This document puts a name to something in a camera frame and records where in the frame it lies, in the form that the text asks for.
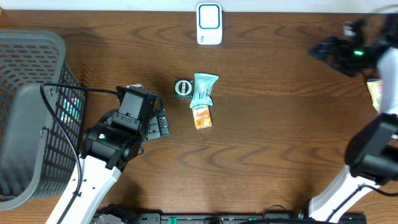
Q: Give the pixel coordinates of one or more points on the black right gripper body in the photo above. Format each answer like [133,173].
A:
[352,54]

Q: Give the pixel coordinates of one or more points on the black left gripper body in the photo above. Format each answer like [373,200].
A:
[160,128]

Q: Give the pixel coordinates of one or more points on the yellow snack bag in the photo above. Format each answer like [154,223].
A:
[375,91]

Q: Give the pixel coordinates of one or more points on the green Zam-Buk box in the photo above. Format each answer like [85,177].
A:
[183,89]

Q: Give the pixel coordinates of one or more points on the orange tissue pack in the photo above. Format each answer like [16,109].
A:
[202,117]

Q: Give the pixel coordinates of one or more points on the teal wet wipes pack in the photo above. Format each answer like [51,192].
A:
[203,87]

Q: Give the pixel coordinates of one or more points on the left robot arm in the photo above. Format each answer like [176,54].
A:
[107,147]

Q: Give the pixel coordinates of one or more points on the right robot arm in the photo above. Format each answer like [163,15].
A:
[370,161]

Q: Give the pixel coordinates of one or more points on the white barcode scanner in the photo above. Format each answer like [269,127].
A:
[209,23]

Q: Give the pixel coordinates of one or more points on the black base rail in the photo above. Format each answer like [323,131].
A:
[155,218]

